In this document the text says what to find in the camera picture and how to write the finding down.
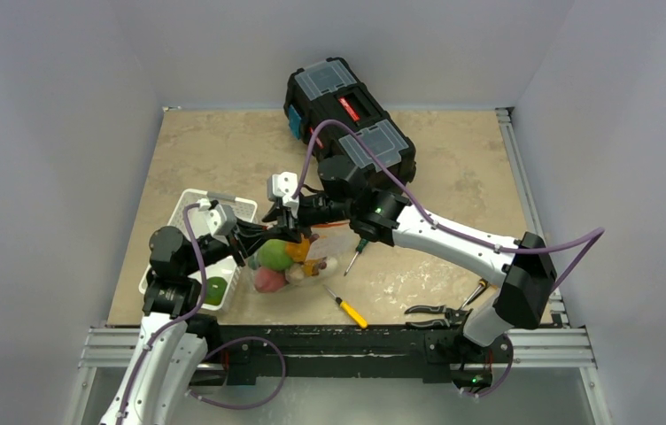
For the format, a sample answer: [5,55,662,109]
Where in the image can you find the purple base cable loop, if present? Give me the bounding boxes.
[189,336,287,411]

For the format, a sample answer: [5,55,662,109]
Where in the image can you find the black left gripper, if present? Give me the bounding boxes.
[182,215,268,275]

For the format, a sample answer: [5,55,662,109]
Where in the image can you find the yellow handled screwdriver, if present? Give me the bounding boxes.
[323,285,368,329]

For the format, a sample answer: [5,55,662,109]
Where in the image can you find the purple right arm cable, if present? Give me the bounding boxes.
[292,120,605,295]

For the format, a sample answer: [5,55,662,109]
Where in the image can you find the green bell pepper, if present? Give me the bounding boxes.
[205,276,228,306]

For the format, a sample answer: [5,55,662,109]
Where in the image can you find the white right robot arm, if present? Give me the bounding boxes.
[264,156,557,360]

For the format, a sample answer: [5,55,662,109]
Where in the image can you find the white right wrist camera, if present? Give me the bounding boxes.
[267,172,299,216]

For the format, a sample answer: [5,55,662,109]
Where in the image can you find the green handled screwdriver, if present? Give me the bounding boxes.
[344,238,368,276]

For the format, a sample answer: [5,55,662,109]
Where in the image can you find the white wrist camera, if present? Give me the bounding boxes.
[267,172,299,216]
[197,198,238,237]

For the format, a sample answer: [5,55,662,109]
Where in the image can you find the white plastic basket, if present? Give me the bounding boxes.
[137,187,259,312]

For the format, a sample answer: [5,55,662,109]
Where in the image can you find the clear zip bag orange zipper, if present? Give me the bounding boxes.
[247,223,358,293]

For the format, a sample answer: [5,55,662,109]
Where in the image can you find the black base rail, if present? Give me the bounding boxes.
[204,324,513,390]

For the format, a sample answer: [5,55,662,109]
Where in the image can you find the orange black screwdriver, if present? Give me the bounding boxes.
[461,279,490,310]

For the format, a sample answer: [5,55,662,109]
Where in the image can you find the black toolbox clear lids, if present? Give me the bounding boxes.
[283,57,416,185]

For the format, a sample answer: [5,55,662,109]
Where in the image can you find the pink peach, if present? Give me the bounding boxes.
[254,267,287,293]

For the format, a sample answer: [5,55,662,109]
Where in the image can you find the white garlic bulb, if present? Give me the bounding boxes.
[284,263,307,286]

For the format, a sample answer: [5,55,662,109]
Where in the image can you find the black pliers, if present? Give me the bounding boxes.
[405,305,471,329]

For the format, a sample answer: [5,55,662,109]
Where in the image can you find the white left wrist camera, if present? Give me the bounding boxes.
[197,198,238,237]

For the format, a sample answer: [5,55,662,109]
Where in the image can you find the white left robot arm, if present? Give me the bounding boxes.
[100,207,301,424]

